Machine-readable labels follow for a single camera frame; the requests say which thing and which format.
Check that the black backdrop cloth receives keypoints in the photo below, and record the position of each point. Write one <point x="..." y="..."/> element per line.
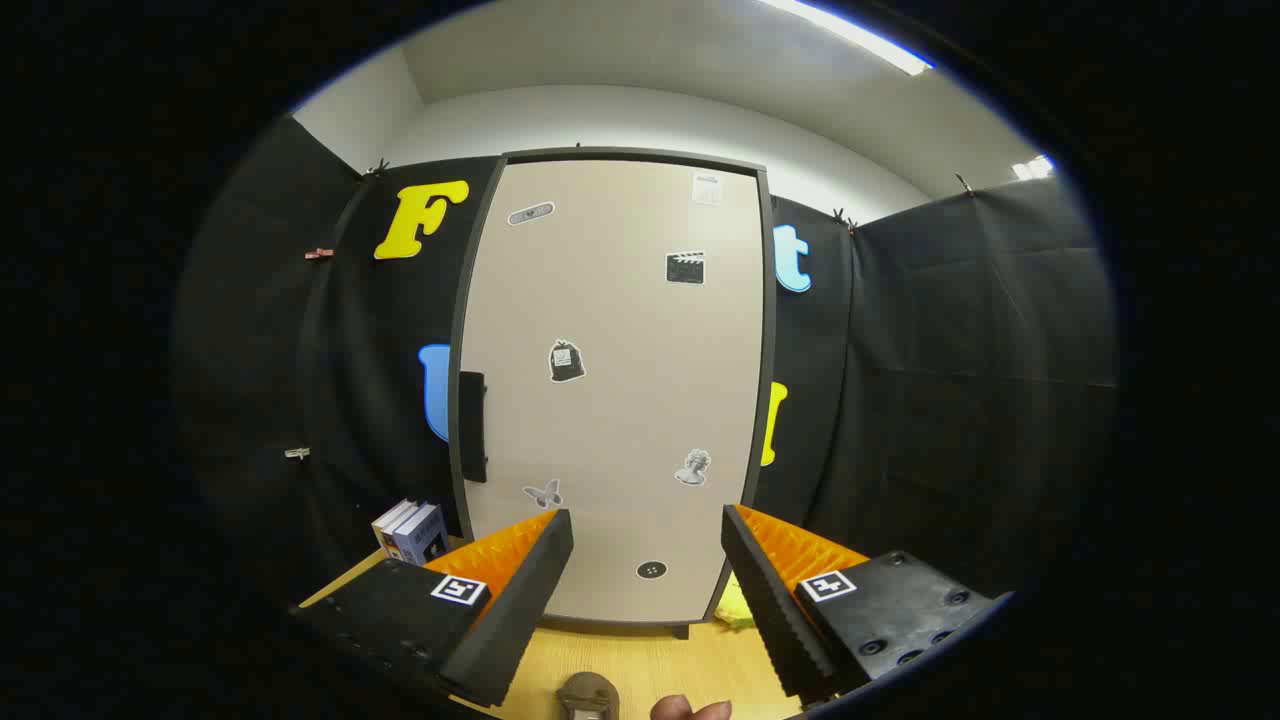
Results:
<point x="950" y="350"/>

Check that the grey shoe cabinet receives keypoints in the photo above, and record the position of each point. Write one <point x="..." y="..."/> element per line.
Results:
<point x="630" y="153"/>

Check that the blue book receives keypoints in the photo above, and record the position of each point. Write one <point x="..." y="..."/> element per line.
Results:
<point x="425" y="535"/>

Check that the yellow round item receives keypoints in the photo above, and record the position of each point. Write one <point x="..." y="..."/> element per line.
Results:
<point x="735" y="608"/>

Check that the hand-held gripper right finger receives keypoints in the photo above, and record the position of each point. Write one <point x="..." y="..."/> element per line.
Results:
<point x="775" y="610"/>

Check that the beige shoe cabinet door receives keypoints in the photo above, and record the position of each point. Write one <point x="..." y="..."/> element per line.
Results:
<point x="620" y="420"/>

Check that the thin pale book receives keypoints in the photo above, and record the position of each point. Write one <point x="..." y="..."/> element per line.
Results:
<point x="396" y="535"/>

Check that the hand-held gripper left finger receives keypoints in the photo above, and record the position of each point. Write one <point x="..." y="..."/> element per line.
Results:
<point x="520" y="610"/>

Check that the white book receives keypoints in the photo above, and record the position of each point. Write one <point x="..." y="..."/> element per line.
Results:
<point x="383" y="525"/>

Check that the small ceiling light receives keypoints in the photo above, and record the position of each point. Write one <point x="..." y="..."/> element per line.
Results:
<point x="1033" y="168"/>

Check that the long ceiling light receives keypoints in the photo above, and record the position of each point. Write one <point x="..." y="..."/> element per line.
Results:
<point x="860" y="35"/>

